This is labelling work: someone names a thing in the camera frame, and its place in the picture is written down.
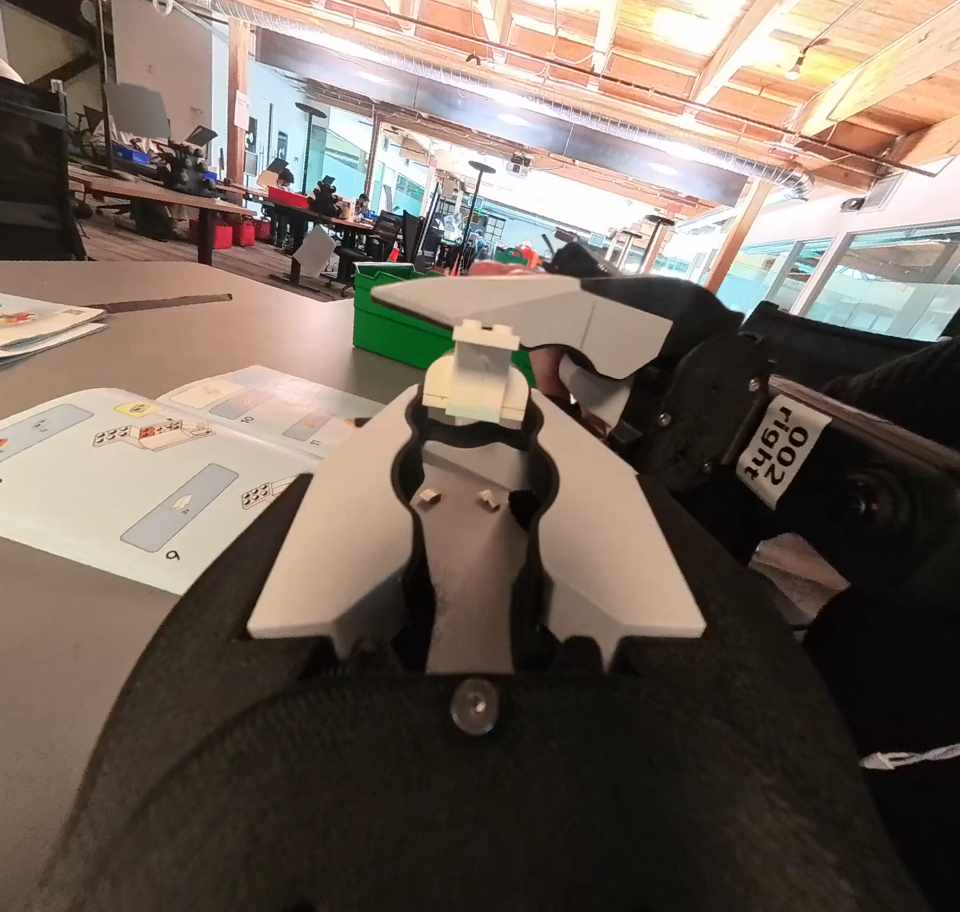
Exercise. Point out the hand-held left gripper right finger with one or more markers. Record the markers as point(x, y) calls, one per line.
point(615, 544)

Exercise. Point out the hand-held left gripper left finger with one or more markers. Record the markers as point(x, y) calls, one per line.
point(337, 544)

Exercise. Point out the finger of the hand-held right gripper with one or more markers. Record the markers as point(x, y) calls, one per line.
point(600, 394)
point(525, 304)

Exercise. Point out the white toy brick assembly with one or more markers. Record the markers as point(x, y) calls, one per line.
point(476, 387)

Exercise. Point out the small white curved toy brick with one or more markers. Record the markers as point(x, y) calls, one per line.
point(489, 498)
point(427, 498)

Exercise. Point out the green plastic bin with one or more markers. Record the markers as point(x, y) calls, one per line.
point(397, 334)

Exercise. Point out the person's right hand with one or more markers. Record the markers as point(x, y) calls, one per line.
point(546, 372)

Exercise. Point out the ceiling projector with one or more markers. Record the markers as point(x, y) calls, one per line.
point(519, 166)

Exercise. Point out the black floor lamp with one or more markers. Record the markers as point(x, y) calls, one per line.
point(480, 168)
point(311, 109)

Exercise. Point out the pale blue instruction booklet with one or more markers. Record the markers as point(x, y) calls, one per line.
point(150, 477)

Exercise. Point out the white cardboard sheet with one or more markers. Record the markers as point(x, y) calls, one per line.
point(315, 250)

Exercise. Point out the red crate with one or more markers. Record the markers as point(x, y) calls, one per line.
point(287, 198)

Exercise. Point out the wooden stick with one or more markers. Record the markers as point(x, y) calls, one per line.
point(165, 303)

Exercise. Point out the red bag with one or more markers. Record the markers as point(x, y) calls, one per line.
point(214, 235)

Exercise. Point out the white paper stack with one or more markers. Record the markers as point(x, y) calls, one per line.
point(45, 323)

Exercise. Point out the long wooden table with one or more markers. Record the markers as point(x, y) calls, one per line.
point(150, 192)

